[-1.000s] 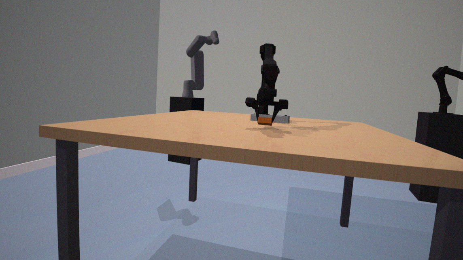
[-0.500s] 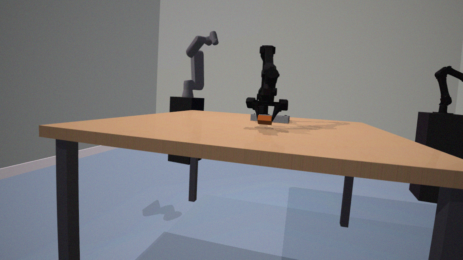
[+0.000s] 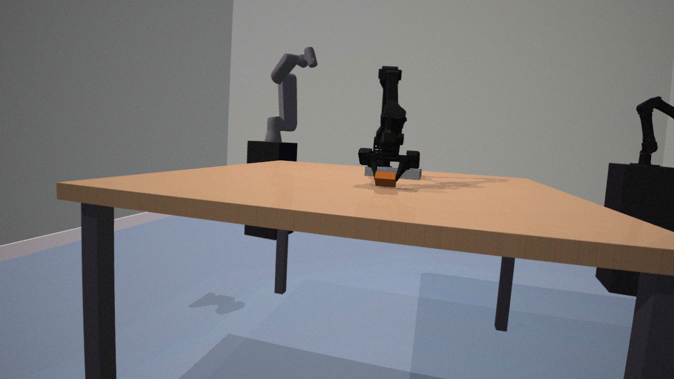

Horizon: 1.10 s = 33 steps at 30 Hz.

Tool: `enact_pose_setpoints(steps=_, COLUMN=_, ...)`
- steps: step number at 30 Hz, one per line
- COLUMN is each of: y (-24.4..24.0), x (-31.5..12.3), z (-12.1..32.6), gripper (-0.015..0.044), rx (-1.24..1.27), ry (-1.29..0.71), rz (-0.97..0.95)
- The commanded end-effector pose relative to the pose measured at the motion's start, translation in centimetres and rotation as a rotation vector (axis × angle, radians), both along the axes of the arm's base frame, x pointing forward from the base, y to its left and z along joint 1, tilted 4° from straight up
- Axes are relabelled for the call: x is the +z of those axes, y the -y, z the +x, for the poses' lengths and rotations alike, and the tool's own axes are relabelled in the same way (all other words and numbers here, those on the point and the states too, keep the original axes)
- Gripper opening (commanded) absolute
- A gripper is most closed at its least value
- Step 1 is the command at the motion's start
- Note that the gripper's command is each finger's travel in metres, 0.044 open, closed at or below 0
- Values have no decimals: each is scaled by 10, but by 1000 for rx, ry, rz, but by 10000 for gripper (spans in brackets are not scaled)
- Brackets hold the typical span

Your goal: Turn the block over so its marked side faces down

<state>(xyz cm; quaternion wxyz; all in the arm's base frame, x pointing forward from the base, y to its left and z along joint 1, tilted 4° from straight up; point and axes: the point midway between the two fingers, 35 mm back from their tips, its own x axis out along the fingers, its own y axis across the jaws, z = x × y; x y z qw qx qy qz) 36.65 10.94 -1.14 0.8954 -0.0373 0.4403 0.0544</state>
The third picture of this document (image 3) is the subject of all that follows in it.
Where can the orange block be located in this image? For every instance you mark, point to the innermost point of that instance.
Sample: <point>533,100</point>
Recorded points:
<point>385,179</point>

